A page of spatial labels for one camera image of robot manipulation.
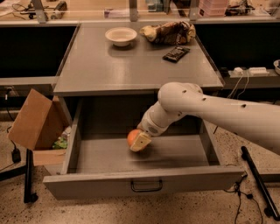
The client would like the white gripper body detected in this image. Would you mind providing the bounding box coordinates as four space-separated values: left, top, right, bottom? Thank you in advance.
137 112 169 137

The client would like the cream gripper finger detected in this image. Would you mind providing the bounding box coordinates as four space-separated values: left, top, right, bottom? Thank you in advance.
130 131 151 152

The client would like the orange fruit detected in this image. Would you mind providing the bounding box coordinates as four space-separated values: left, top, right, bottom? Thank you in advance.
127 129 141 146

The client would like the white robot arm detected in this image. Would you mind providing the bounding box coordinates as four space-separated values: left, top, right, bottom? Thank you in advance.
127 82 280 154

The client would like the open grey top drawer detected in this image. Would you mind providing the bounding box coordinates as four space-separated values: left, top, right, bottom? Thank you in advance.
43 95 243 200

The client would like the grey cabinet counter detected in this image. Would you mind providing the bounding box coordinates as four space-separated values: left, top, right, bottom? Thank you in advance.
54 22 224 96

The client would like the green packet in box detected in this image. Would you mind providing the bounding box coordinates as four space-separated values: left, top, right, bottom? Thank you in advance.
52 136 67 150

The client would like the white bowl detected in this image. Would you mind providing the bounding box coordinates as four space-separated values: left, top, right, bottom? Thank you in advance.
105 27 137 47

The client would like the crumpled brown snack bag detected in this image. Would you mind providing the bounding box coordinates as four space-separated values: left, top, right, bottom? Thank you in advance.
139 21 196 46

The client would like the brown cardboard box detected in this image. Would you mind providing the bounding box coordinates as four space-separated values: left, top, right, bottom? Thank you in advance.
8 89 69 166

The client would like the black metal leg left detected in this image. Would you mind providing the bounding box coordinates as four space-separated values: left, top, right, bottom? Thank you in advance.
24 150 38 204

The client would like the black metal leg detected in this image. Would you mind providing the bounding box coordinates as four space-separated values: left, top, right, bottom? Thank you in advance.
241 146 280 221
24 150 38 204

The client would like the black power adapter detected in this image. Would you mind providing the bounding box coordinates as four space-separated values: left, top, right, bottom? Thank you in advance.
11 148 21 163

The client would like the white power strip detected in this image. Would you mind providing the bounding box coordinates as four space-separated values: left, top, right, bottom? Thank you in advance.
233 66 270 77

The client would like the pink storage bin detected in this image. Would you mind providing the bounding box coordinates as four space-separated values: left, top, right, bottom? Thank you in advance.
199 0 228 18

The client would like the black metal leg right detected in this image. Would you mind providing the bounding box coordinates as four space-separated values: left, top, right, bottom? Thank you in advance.
241 146 280 221

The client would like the black drawer handle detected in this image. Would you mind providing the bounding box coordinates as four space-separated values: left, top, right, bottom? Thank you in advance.
130 180 163 193

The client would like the black floor cable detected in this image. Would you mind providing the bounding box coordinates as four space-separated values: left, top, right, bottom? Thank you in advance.
223 171 264 224

